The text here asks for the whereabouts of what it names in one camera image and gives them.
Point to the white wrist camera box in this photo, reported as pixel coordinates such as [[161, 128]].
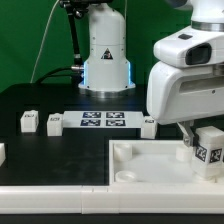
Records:
[[190, 47]]

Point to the white left fence piece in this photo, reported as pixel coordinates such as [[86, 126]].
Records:
[[2, 153]]

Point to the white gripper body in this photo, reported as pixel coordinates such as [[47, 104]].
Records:
[[177, 95]]

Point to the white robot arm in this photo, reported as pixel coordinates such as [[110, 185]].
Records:
[[107, 70]]

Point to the white front fence bar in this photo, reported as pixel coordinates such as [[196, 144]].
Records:
[[116, 199]]

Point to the white square table top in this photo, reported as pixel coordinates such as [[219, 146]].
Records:
[[153, 162]]

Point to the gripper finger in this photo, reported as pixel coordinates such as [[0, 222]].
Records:
[[186, 128]]

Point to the white plate with tags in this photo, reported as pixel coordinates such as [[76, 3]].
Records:
[[102, 119]]

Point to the black camera stand pole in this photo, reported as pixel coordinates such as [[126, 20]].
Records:
[[75, 9]]

